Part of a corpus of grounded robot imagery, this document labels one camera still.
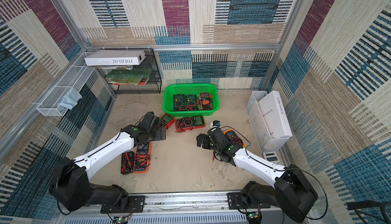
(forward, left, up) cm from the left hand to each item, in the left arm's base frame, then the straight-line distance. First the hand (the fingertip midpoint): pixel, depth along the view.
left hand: (157, 132), depth 87 cm
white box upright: (+3, -64, +9) cm, 64 cm away
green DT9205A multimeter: (+29, -9, -8) cm, 32 cm away
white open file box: (+2, -57, +2) cm, 57 cm away
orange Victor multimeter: (-11, +8, -7) cm, 16 cm away
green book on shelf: (+30, +16, +16) cm, 38 cm away
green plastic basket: (+34, -21, 0) cm, 40 cm away
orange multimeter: (+28, -28, -5) cm, 40 cm away
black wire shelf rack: (+38, +13, +8) cm, 41 cm away
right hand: (-3, -25, 0) cm, 26 cm away
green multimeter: (+26, -19, -6) cm, 33 cm away
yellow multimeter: (-4, -44, -4) cm, 44 cm away
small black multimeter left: (-14, +15, -7) cm, 22 cm away
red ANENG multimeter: (+11, -17, -7) cm, 22 cm away
